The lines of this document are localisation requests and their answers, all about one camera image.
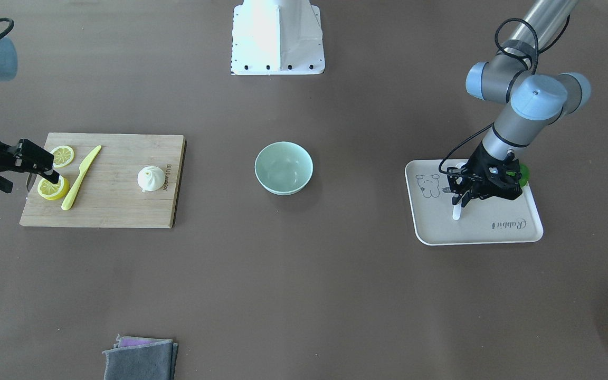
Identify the folded grey cloth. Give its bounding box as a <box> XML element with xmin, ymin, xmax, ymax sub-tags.
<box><xmin>103</xmin><ymin>335</ymin><xmax>178</xmax><ymax>379</ymax></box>

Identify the cream rabbit serving tray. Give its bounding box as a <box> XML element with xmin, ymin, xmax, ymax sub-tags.
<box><xmin>405</xmin><ymin>159</ymin><xmax>544</xmax><ymax>245</ymax></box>

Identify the lemon half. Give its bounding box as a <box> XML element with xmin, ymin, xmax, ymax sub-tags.
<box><xmin>37</xmin><ymin>176</ymin><xmax>71</xmax><ymax>201</ymax></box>

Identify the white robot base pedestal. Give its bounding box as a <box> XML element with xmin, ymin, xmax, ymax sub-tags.
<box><xmin>230</xmin><ymin>1</ymin><xmax>326</xmax><ymax>75</ymax></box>

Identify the mint green bowl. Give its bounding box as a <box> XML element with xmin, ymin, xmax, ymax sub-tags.
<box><xmin>255</xmin><ymin>141</ymin><xmax>314</xmax><ymax>196</ymax></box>

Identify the lemon slice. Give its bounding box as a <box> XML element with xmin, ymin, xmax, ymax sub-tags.
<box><xmin>51</xmin><ymin>145</ymin><xmax>75</xmax><ymax>168</ymax></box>

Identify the white steamed bun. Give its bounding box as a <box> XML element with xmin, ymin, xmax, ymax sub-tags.
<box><xmin>137</xmin><ymin>166</ymin><xmax>166</xmax><ymax>193</ymax></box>

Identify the green lime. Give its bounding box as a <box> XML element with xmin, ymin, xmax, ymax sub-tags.
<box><xmin>518</xmin><ymin>163</ymin><xmax>530</xmax><ymax>187</ymax></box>

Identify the yellow plastic knife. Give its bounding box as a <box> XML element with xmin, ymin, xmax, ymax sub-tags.
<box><xmin>61</xmin><ymin>145</ymin><xmax>102</xmax><ymax>210</ymax></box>

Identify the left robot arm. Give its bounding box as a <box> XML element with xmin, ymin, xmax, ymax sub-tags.
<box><xmin>439</xmin><ymin>1</ymin><xmax>592</xmax><ymax>207</ymax></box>

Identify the white ceramic spoon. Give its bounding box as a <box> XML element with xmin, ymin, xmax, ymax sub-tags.
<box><xmin>453</xmin><ymin>162</ymin><xmax>466</xmax><ymax>221</ymax></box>

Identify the bamboo cutting board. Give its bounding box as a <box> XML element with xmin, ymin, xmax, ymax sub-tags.
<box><xmin>20</xmin><ymin>132</ymin><xmax>186</xmax><ymax>229</ymax></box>

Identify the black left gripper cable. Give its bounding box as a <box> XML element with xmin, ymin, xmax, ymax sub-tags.
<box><xmin>439</xmin><ymin>18</ymin><xmax>570</xmax><ymax>175</ymax></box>

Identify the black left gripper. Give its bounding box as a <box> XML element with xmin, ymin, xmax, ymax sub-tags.
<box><xmin>446</xmin><ymin>144</ymin><xmax>522</xmax><ymax>208</ymax></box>

